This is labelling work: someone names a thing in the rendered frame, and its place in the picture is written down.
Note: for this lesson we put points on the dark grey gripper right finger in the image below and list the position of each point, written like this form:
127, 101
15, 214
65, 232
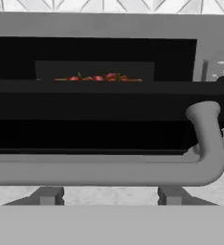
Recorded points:
176, 196

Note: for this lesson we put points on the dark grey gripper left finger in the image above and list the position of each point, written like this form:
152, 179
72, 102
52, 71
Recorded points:
47, 196

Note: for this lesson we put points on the red kebab skewer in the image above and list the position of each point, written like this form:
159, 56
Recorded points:
99, 77

